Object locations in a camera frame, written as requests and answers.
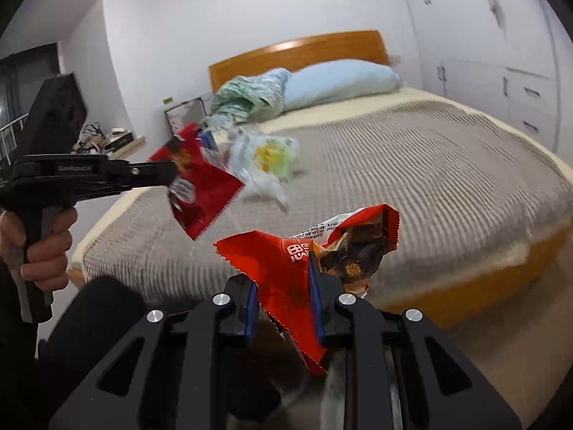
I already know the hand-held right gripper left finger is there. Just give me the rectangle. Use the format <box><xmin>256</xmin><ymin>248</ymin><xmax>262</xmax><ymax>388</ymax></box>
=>
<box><xmin>49</xmin><ymin>273</ymin><xmax>261</xmax><ymax>430</ymax></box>

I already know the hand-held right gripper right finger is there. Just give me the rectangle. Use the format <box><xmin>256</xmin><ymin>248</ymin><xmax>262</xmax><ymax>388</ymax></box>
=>
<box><xmin>308</xmin><ymin>251</ymin><xmax>523</xmax><ymax>430</ymax></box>

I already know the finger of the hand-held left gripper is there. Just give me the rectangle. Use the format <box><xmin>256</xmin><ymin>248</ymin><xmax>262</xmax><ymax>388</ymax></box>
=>
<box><xmin>129</xmin><ymin>160</ymin><xmax>180</xmax><ymax>190</ymax></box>

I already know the torn red snack wrapper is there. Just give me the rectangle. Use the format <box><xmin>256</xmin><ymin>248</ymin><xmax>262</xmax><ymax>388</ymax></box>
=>
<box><xmin>213</xmin><ymin>204</ymin><xmax>400</xmax><ymax>377</ymax></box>

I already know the red snack packet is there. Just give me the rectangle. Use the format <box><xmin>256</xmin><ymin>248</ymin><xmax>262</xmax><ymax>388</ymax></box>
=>
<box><xmin>148</xmin><ymin>122</ymin><xmax>246</xmax><ymax>241</ymax></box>

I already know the clear plastic bag yellow print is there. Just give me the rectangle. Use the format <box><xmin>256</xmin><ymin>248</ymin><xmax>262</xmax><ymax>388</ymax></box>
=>
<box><xmin>224</xmin><ymin>125</ymin><xmax>302</xmax><ymax>212</ymax></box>

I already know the person's left hand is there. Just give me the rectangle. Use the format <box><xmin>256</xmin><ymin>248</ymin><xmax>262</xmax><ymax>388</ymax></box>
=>
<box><xmin>0</xmin><ymin>208</ymin><xmax>80</xmax><ymax>295</ymax></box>

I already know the beige window sill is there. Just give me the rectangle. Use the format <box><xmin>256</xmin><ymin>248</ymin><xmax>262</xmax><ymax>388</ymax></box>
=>
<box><xmin>107</xmin><ymin>136</ymin><xmax>146</xmax><ymax>160</ymax></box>

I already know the black flat box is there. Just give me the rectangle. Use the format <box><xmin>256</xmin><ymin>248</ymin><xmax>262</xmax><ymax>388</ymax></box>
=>
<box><xmin>107</xmin><ymin>131</ymin><xmax>134</xmax><ymax>153</ymax></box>

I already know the metal window railing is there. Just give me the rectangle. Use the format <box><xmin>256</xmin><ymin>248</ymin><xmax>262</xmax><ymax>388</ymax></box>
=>
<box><xmin>0</xmin><ymin>114</ymin><xmax>30</xmax><ymax>167</ymax></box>

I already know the small blue packet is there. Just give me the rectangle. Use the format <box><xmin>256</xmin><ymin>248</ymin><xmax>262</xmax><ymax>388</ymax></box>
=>
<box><xmin>197</xmin><ymin>128</ymin><xmax>220</xmax><ymax>151</ymax></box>

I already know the black metal bedside rack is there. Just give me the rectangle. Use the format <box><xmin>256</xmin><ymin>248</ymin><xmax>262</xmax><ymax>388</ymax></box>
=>
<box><xmin>163</xmin><ymin>96</ymin><xmax>212</xmax><ymax>139</ymax></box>

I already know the dark window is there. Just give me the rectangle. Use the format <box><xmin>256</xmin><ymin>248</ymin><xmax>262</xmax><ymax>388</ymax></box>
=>
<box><xmin>0</xmin><ymin>42</ymin><xmax>62</xmax><ymax>171</ymax></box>

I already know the green floral quilt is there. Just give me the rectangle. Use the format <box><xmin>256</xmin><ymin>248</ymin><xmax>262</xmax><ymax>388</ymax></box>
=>
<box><xmin>201</xmin><ymin>68</ymin><xmax>290</xmax><ymax>129</ymax></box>

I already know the brown checkered blanket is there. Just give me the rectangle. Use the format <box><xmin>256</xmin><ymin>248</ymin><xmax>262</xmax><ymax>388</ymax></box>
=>
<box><xmin>83</xmin><ymin>99</ymin><xmax>567</xmax><ymax>305</ymax></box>

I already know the light blue pillow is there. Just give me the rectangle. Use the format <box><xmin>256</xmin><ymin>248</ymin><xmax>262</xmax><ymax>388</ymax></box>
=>
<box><xmin>282</xmin><ymin>59</ymin><xmax>406</xmax><ymax>113</ymax></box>

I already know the white wardrobe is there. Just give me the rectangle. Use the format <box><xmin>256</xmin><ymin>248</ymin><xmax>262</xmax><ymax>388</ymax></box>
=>
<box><xmin>394</xmin><ymin>0</ymin><xmax>563</xmax><ymax>154</ymax></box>

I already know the wooden bed frame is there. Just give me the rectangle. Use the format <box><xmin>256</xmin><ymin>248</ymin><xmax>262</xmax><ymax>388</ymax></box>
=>
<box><xmin>67</xmin><ymin>30</ymin><xmax>573</xmax><ymax>329</ymax></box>

